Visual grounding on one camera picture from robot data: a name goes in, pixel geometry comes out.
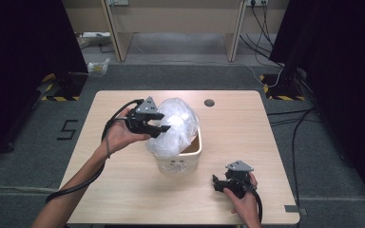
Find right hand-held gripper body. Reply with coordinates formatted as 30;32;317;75
224;160;255;200

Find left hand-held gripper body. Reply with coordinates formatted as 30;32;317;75
125;96;160;134

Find clear plastic bag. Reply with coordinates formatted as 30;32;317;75
144;97;201;159

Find cream square bin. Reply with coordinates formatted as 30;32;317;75
151;125;203;177

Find person's left hand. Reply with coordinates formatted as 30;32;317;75
101;107;152;158

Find person's right hand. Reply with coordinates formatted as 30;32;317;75
222;173;262;227

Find grey tape piece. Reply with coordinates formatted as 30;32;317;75
283;204;308;217

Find small clear plastic packet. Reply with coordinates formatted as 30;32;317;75
86;57;111;78

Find black stand base striped tape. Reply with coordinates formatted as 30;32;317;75
259;72;307;102
40;71;88;103

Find white power strip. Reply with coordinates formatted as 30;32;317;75
81;30;112;40

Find black curtain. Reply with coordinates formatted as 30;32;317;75
0;0;89;169
268;0;365;217

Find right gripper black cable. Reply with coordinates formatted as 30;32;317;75
244;183;264;224

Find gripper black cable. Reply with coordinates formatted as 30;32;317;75
244;183;264;224
45;98;145;205

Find black floor cables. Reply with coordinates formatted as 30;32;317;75
265;106;318;211

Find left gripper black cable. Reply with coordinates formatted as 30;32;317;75
45;98;145;205

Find grey wall socket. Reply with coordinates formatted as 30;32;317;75
106;0;130;7

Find black cables from wall socket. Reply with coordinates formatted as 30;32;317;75
239;0;287;69

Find white wall socket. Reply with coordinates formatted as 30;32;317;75
245;0;269;8

